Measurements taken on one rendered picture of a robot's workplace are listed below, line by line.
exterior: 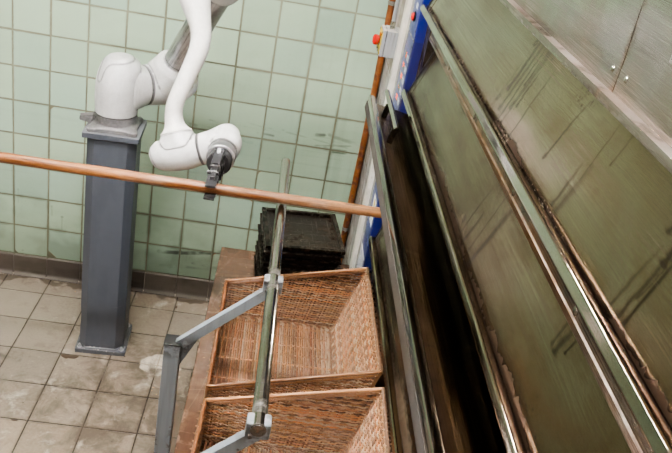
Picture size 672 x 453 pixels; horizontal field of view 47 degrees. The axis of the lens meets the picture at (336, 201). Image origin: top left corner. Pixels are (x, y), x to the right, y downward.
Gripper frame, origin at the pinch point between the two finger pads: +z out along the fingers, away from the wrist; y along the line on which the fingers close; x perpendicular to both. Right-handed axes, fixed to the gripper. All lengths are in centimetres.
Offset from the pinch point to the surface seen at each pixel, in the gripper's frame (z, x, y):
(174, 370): 41, 0, 32
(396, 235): 58, -43, -25
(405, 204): 37, -48, -22
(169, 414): 41, 0, 46
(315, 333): -22, -39, 60
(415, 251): 59, -48, -22
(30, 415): -28, 59, 119
